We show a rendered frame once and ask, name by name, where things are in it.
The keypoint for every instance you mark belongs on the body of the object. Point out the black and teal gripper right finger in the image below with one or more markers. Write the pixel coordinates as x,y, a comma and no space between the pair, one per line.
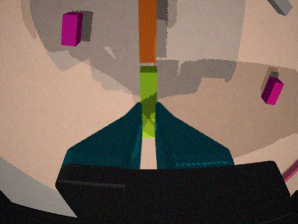
184,146

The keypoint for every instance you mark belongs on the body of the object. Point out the lime green rod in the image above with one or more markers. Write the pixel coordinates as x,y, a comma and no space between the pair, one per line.
148,99

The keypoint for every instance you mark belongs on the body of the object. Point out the orange rod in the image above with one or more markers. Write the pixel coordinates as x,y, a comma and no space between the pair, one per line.
147,30

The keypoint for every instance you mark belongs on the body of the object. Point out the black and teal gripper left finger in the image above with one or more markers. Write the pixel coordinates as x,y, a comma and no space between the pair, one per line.
113,145

